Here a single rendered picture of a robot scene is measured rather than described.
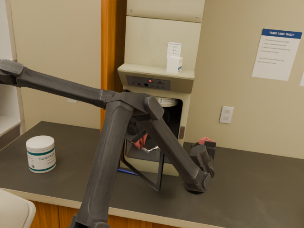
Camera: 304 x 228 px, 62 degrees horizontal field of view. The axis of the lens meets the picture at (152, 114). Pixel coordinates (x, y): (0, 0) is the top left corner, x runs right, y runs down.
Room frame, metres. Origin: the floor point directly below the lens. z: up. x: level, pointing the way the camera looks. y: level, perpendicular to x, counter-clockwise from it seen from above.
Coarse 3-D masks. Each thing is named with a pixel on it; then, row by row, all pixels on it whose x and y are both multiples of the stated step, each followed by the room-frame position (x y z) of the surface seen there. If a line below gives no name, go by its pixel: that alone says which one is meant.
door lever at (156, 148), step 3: (141, 144) 0.95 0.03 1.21; (141, 147) 0.94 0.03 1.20; (144, 147) 0.93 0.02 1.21; (147, 147) 0.93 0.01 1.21; (156, 147) 0.94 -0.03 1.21; (144, 150) 0.92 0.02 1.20; (147, 150) 0.91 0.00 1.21; (150, 150) 0.91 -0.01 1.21; (153, 150) 0.92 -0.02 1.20; (156, 150) 0.94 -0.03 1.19
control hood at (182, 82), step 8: (128, 64) 1.12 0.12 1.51; (136, 64) 1.14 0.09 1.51; (120, 72) 1.05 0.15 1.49; (128, 72) 1.04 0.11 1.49; (136, 72) 1.03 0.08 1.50; (144, 72) 1.02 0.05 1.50; (152, 72) 1.02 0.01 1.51; (160, 72) 1.02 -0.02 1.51; (168, 72) 1.04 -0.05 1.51; (184, 72) 1.06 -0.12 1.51; (192, 72) 1.08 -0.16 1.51; (168, 80) 1.03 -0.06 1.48; (176, 80) 1.02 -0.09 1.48; (184, 80) 1.02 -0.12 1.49; (192, 80) 1.01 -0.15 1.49; (152, 88) 1.10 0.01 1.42; (176, 88) 1.07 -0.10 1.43; (184, 88) 1.06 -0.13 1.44
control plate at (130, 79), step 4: (128, 76) 1.06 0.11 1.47; (132, 76) 1.05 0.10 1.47; (136, 76) 1.05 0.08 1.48; (128, 80) 1.08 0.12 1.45; (132, 80) 1.08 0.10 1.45; (136, 80) 1.07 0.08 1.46; (140, 80) 1.07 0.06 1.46; (144, 80) 1.06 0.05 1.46; (148, 80) 1.06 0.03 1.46; (152, 80) 1.05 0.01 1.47; (156, 80) 1.05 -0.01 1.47; (160, 80) 1.04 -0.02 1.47; (164, 80) 1.04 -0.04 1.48; (128, 84) 1.11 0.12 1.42; (132, 84) 1.10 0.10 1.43; (136, 84) 1.10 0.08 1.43; (148, 84) 1.08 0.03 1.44; (152, 84) 1.08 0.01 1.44; (156, 84) 1.07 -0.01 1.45; (160, 84) 1.07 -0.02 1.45; (164, 84) 1.06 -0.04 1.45; (168, 84) 1.06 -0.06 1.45; (156, 88) 1.10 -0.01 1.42; (160, 88) 1.09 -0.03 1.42; (164, 88) 1.09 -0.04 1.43; (168, 88) 1.08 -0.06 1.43
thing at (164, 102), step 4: (156, 96) 1.16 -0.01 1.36; (160, 100) 1.15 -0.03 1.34; (164, 100) 1.15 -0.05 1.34; (168, 100) 1.16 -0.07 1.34; (172, 100) 1.17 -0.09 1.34; (176, 100) 1.20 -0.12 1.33; (164, 104) 1.15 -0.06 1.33; (168, 104) 1.15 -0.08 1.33; (172, 104) 1.16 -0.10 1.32; (176, 104) 1.18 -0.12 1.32
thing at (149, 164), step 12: (168, 120) 0.91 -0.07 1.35; (132, 144) 1.07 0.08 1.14; (156, 144) 0.95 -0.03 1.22; (132, 156) 1.06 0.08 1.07; (144, 156) 1.00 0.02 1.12; (156, 156) 0.94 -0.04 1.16; (132, 168) 1.06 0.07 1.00; (144, 168) 0.99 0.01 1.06; (156, 168) 0.93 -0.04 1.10; (144, 180) 0.99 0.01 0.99; (156, 180) 0.93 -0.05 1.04
